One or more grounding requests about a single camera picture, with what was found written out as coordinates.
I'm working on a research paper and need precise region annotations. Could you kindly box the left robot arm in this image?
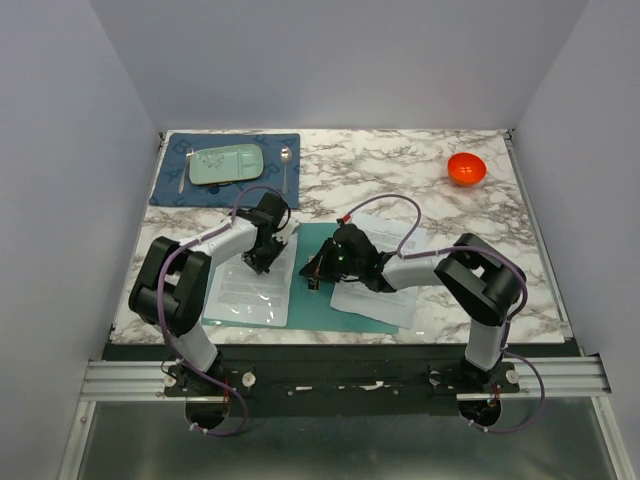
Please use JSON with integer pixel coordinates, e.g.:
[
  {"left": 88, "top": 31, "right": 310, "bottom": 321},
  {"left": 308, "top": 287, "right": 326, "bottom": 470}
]
[{"left": 128, "top": 189, "right": 295, "bottom": 395}]

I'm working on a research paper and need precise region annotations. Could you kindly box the black mounting base rail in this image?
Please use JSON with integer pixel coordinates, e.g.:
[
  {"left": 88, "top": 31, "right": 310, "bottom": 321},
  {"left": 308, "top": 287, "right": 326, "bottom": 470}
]
[{"left": 99, "top": 342, "right": 521, "bottom": 419}]

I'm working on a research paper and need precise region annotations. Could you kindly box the teal folder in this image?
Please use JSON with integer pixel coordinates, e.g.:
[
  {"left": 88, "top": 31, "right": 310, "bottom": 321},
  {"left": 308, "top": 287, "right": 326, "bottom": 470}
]
[{"left": 199, "top": 222, "right": 401, "bottom": 335}]

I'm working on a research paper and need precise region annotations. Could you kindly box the aluminium frame rail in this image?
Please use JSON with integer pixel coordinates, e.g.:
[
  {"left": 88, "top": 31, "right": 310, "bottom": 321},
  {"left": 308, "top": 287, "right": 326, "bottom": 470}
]
[{"left": 60, "top": 348, "right": 617, "bottom": 479}]

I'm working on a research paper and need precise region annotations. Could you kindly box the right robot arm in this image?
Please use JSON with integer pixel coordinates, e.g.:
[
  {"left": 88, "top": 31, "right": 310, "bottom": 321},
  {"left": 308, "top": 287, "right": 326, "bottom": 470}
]
[{"left": 299, "top": 224, "right": 528, "bottom": 392}]

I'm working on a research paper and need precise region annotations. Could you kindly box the silver spoon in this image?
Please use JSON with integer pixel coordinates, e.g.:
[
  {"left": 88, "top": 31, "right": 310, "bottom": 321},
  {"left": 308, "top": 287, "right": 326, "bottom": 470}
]
[{"left": 280, "top": 146, "right": 293, "bottom": 195}]

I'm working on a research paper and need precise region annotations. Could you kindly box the metal folder clip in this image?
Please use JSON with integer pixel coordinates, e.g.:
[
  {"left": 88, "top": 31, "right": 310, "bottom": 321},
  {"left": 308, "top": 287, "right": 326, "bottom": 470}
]
[{"left": 307, "top": 276, "right": 320, "bottom": 291}]

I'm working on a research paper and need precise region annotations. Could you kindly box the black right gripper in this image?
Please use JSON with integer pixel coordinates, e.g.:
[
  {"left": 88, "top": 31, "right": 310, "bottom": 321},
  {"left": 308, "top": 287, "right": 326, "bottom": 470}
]
[{"left": 300, "top": 236, "right": 363, "bottom": 282}]

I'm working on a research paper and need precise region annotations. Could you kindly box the blue placemat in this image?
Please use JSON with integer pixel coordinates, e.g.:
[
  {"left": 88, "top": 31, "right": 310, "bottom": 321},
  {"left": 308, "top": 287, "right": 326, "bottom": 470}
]
[{"left": 149, "top": 132, "right": 301, "bottom": 209}]

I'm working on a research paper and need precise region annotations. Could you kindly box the white printed paper sheet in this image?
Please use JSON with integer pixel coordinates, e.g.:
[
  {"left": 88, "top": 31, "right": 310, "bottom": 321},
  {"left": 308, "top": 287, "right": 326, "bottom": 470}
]
[{"left": 202, "top": 233, "right": 298, "bottom": 328}]

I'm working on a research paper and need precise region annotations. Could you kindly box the orange bowl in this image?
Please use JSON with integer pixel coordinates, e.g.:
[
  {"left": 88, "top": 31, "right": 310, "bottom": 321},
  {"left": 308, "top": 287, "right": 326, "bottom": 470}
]
[{"left": 447, "top": 152, "right": 487, "bottom": 187}]

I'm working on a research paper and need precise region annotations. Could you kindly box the silver fork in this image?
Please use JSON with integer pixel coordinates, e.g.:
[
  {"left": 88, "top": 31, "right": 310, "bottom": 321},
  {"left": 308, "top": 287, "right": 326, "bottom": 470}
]
[{"left": 178, "top": 147, "right": 195, "bottom": 194}]

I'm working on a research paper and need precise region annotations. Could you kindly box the light green plate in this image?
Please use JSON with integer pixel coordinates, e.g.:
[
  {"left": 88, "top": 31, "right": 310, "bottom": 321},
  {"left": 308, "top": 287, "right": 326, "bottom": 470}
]
[{"left": 186, "top": 144, "right": 264, "bottom": 185}]

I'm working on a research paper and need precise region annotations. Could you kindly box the white printed paper stack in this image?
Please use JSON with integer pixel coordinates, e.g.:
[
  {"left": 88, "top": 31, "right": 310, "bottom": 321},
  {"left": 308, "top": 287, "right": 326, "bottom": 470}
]
[{"left": 330, "top": 211, "right": 418, "bottom": 329}]

